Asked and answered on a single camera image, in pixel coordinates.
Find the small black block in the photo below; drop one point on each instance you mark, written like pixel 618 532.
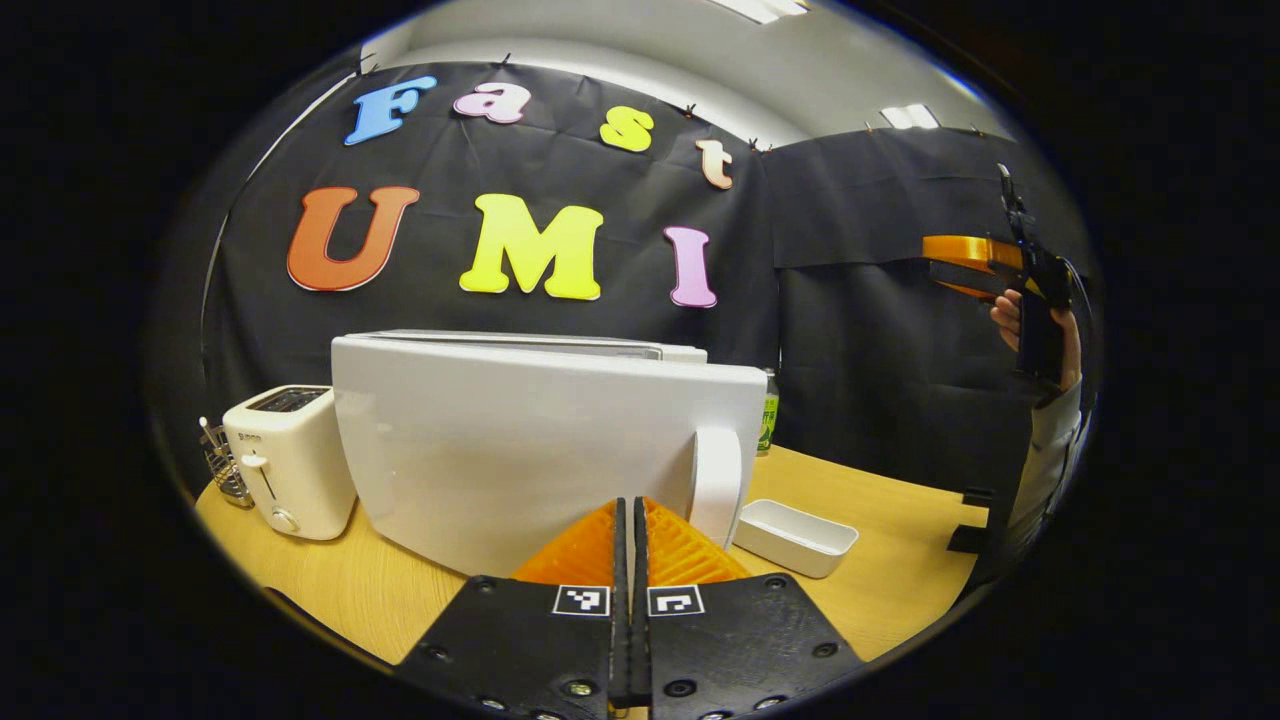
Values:
pixel 978 497

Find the green label drink bottle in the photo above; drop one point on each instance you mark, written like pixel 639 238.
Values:
pixel 769 420

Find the small ceiling light panel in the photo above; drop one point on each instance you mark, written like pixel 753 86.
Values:
pixel 910 116

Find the large ceiling light panel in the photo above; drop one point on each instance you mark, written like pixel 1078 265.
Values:
pixel 760 8

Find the white microwave oven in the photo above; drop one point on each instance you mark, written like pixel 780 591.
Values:
pixel 520 450

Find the white rectangular dish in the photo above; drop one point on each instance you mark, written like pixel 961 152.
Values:
pixel 795 540

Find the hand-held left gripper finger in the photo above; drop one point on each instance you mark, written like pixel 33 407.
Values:
pixel 641 620
pixel 621 620

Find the white toaster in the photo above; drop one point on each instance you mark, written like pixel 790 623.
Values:
pixel 295 470

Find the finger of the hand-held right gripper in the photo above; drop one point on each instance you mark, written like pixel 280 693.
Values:
pixel 970 260

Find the black backdrop cloth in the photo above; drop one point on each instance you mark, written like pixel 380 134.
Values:
pixel 880 350

